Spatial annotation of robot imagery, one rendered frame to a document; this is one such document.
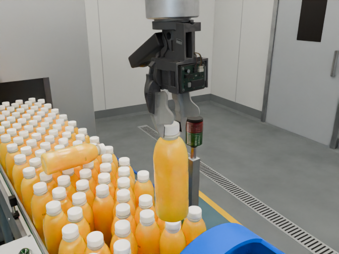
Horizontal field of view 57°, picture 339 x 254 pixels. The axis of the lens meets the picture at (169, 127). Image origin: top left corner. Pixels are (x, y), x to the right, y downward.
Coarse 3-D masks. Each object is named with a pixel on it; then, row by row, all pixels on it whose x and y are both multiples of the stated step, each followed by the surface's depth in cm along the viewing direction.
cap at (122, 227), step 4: (120, 220) 79; (124, 220) 79; (116, 224) 78; (120, 224) 78; (124, 224) 78; (128, 224) 78; (116, 228) 77; (120, 228) 76; (124, 228) 76; (128, 228) 77; (116, 232) 78; (120, 232) 77; (124, 232) 77
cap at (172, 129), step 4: (168, 124) 60; (172, 124) 60; (176, 124) 60; (168, 128) 59; (172, 128) 59; (176, 128) 60; (164, 132) 60; (168, 132) 60; (172, 132) 60; (176, 132) 60
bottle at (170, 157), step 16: (160, 144) 61; (176, 144) 60; (160, 160) 61; (176, 160) 60; (160, 176) 62; (176, 176) 61; (160, 192) 63; (176, 192) 63; (160, 208) 65; (176, 208) 64
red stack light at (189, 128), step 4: (188, 124) 110; (192, 124) 109; (196, 124) 109; (200, 124) 109; (188, 128) 110; (192, 128) 109; (196, 128) 109; (200, 128) 110; (188, 132) 110; (192, 132) 110; (196, 132) 110; (200, 132) 110
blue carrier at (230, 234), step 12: (216, 228) 58; (228, 228) 58; (240, 228) 60; (204, 240) 55; (216, 240) 55; (228, 240) 55; (240, 240) 55; (252, 240) 57; (264, 240) 59; (192, 252) 54; (204, 252) 53; (216, 252) 53; (228, 252) 53; (240, 252) 66; (252, 252) 69; (264, 252) 65; (276, 252) 56
